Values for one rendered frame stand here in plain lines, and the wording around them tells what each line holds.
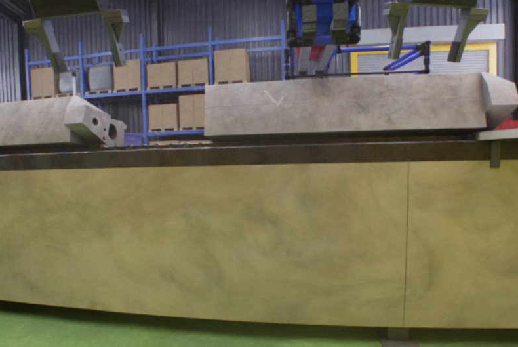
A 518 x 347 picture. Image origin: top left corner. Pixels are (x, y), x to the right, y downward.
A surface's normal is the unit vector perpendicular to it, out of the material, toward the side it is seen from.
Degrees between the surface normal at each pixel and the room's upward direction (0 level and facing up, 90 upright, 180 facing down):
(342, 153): 90
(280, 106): 80
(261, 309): 90
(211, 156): 90
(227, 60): 90
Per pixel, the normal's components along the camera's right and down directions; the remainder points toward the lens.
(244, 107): -0.13, -0.09
